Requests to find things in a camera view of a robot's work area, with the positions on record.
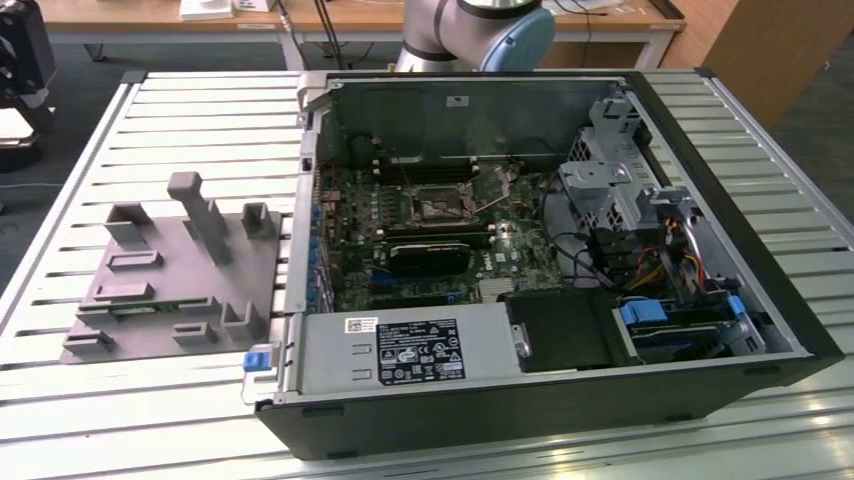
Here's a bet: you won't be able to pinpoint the grey metal drive cage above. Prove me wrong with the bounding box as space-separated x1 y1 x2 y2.
558 97 668 236

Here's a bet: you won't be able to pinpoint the coloured wire bundle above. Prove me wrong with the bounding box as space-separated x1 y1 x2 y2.
632 217 708 296

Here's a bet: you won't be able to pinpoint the silver power supply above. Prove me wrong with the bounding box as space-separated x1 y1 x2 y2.
296 305 523 394

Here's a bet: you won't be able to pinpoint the blue case latch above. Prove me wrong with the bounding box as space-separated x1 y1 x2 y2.
243 344 276 374

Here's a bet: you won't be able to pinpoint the wire locking lever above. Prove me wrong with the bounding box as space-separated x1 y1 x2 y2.
466 192 512 221

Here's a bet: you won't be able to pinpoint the hard disk in blue carrier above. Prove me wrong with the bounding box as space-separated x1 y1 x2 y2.
612 294 768 364

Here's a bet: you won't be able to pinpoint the black plastic shroud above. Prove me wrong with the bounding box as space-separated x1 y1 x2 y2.
503 290 632 374

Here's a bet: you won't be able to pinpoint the black RAM slot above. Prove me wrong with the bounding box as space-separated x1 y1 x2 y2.
377 172 479 186
384 232 494 246
383 223 492 235
377 160 479 174

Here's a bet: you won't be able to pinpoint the black graphics card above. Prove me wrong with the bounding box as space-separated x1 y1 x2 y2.
385 242 472 276

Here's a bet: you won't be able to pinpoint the CPU socket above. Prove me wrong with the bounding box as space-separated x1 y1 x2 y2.
407 183 476 224

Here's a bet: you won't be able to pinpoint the green RAM stick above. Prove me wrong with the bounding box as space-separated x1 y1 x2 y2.
109 302 179 316

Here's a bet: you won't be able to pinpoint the metal socket cover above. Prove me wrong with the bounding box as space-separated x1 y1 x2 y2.
476 164 528 211

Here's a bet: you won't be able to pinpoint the green motherboard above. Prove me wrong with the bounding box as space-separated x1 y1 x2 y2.
312 162 568 311

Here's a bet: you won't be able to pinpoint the grey plastic parts rack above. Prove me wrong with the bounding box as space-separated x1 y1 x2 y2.
60 171 289 365

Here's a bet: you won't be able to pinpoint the hanging thin cables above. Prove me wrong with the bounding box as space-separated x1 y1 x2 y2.
279 0 376 70

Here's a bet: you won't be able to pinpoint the small silver heat sink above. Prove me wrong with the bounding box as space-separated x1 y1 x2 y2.
479 278 522 301

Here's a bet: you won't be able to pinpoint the white box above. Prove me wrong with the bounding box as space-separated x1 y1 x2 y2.
179 0 236 21

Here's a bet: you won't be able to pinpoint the wooden cabinet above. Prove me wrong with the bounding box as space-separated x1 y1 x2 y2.
659 0 854 129

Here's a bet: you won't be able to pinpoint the black open PC case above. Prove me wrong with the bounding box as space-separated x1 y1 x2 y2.
252 68 846 462

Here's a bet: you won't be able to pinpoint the white papers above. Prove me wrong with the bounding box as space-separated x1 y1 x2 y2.
543 0 662 15

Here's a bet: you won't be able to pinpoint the black power supply label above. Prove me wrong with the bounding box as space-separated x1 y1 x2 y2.
376 317 466 385

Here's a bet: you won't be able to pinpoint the thin black wire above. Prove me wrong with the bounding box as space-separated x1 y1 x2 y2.
539 174 606 291

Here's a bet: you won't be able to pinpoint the wooden desk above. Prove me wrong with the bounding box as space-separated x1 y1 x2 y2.
39 0 688 71

